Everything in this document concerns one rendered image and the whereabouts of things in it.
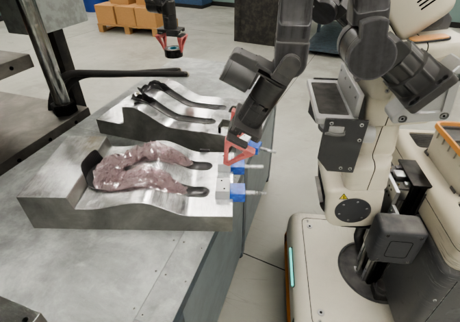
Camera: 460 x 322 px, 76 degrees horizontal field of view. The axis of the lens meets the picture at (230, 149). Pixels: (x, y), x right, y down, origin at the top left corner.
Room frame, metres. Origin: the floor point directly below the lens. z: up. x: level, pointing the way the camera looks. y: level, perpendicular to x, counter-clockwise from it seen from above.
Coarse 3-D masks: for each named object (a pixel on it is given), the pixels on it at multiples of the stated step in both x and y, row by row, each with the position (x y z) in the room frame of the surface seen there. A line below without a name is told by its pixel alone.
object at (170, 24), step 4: (164, 16) 1.30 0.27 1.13; (168, 16) 1.29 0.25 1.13; (172, 16) 1.30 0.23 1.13; (176, 16) 1.32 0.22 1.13; (164, 20) 1.30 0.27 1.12; (168, 20) 1.29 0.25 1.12; (172, 20) 1.30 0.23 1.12; (176, 20) 1.31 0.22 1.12; (164, 24) 1.30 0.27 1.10; (168, 24) 1.29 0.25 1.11; (172, 24) 1.30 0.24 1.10; (176, 24) 1.31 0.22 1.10; (160, 28) 1.31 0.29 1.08; (164, 28) 1.30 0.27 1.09; (168, 28) 1.29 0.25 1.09; (172, 28) 1.29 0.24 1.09; (176, 28) 1.31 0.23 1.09; (180, 28) 1.31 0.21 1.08; (184, 28) 1.33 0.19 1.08; (180, 32) 1.29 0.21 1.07
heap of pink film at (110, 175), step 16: (144, 144) 0.68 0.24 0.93; (160, 144) 0.70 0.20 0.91; (112, 160) 0.64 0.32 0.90; (128, 160) 0.65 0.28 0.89; (144, 160) 0.65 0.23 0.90; (160, 160) 0.64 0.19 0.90; (176, 160) 0.66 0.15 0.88; (96, 176) 0.59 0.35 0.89; (112, 176) 0.58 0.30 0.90; (128, 176) 0.58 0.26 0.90; (144, 176) 0.55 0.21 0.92; (160, 176) 0.57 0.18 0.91; (176, 192) 0.55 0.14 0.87
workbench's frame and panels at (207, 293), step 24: (264, 144) 1.32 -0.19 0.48; (264, 168) 1.39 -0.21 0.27; (240, 216) 0.90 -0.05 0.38; (216, 240) 0.63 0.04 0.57; (240, 240) 0.92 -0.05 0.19; (216, 264) 0.62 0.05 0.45; (192, 288) 0.35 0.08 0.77; (216, 288) 0.61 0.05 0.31; (192, 312) 0.43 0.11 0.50; (216, 312) 0.60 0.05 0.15
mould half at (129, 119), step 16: (160, 80) 1.12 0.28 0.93; (128, 96) 1.13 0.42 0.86; (160, 96) 0.99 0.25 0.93; (192, 96) 1.07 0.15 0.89; (112, 112) 0.99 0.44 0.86; (128, 112) 0.89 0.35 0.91; (144, 112) 0.87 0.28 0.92; (160, 112) 0.90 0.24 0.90; (176, 112) 0.94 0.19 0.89; (192, 112) 0.94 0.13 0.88; (208, 112) 0.94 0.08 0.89; (224, 112) 0.93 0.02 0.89; (112, 128) 0.92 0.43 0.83; (128, 128) 0.90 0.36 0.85; (144, 128) 0.87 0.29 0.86; (160, 128) 0.85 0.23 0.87; (176, 128) 0.84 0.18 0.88; (192, 128) 0.83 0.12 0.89; (208, 128) 0.83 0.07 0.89; (224, 128) 0.83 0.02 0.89; (192, 144) 0.82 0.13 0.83; (208, 144) 0.80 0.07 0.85; (224, 144) 0.78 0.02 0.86
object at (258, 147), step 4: (244, 136) 0.83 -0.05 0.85; (248, 136) 0.83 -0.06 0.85; (248, 140) 0.82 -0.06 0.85; (248, 144) 0.81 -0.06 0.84; (252, 144) 0.81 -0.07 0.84; (256, 144) 0.81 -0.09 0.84; (260, 144) 0.81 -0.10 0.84; (256, 148) 0.78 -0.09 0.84; (260, 148) 0.80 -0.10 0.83; (264, 148) 0.79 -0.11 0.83; (236, 152) 0.81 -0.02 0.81; (240, 152) 0.80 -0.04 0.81; (256, 152) 0.78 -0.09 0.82; (272, 152) 0.78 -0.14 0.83; (276, 152) 0.78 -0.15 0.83
